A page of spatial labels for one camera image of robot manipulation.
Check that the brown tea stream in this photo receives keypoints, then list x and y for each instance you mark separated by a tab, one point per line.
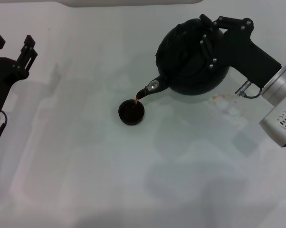
136	101

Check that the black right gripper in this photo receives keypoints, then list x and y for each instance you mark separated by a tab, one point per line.
242	54

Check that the small black teacup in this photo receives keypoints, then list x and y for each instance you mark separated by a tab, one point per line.
131	115

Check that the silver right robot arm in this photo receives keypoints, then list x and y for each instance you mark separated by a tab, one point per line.
280	107

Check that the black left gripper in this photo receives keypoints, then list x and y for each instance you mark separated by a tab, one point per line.
1	78

